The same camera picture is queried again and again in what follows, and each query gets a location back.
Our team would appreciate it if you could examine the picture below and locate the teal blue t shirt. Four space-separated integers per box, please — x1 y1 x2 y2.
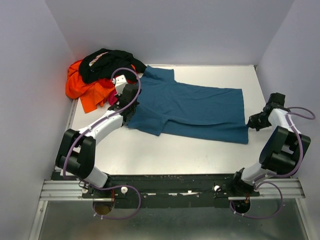
128 66 249 145

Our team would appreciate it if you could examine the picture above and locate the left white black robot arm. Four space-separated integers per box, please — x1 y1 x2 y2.
55 83 141 198

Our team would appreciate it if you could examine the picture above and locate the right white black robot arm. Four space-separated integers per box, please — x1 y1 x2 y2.
230 92 311 196

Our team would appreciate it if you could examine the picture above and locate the magenta pink t shirt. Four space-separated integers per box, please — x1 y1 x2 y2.
106 89 118 106

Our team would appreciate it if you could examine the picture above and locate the red t shirt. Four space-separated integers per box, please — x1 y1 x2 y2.
98 74 126 90

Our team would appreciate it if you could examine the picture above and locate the black t shirt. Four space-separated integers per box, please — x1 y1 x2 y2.
78 48 147 84

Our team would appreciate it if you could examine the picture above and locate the orange t shirt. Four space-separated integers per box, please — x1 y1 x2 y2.
65 59 138 114

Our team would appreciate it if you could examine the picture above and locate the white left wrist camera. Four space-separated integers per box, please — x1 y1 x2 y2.
112 74 128 95

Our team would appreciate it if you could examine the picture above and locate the aluminium frame rail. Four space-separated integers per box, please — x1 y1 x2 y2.
39 178 306 201

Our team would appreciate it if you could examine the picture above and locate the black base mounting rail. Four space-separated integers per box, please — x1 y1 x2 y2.
51 172 292 210

